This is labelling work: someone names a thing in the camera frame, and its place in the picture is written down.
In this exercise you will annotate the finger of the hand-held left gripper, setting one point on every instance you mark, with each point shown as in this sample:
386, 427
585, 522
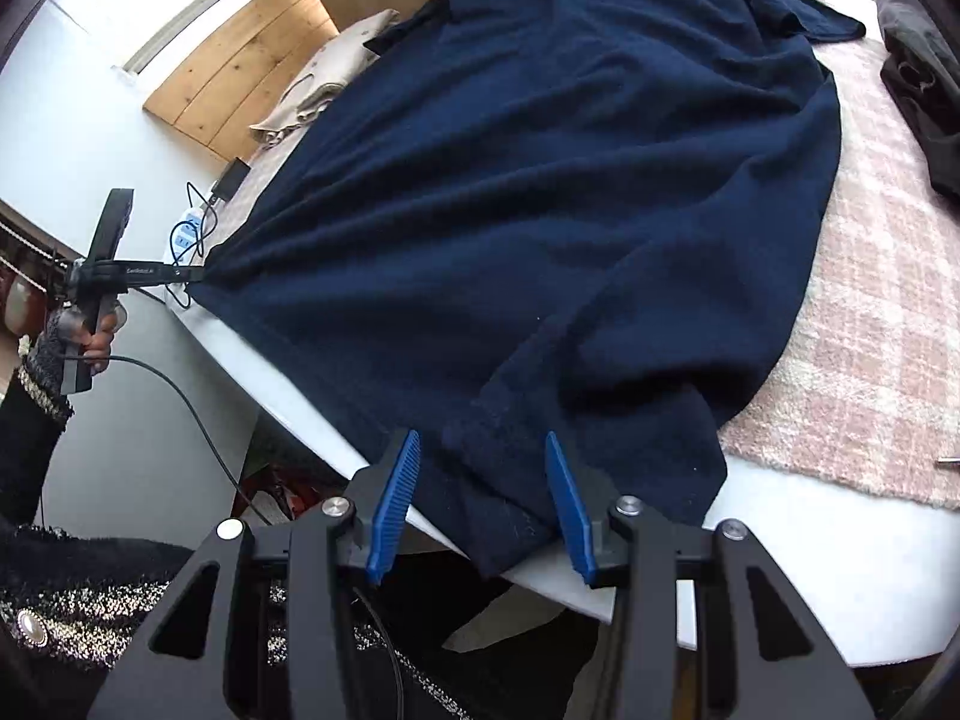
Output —
154, 271

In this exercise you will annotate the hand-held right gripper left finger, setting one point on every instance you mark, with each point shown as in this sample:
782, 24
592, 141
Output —
394, 506

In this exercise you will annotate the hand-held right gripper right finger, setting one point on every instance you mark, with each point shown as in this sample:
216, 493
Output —
570, 511

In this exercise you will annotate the navy blue shirt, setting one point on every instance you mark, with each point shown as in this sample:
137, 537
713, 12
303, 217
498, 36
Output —
540, 202

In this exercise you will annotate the person's left forearm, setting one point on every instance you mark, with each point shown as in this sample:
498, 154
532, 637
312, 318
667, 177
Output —
34, 420

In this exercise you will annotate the person's left hand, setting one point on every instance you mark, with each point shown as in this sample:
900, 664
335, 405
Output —
101, 345

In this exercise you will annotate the black power adapter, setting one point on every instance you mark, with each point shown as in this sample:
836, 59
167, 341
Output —
231, 178

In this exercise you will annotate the window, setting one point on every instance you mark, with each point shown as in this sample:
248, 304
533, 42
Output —
191, 4

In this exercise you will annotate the beige folded cloth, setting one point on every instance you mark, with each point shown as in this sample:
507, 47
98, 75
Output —
330, 71

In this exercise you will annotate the black tweed jacket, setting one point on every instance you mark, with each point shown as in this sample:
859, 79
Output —
75, 600

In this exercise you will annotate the pink plaid blanket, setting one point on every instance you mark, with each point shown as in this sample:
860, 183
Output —
877, 300

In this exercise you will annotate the dark cloth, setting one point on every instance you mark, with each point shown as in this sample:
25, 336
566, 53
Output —
926, 82

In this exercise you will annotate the wooden wall panel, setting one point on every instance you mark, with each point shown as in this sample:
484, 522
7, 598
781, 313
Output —
247, 45

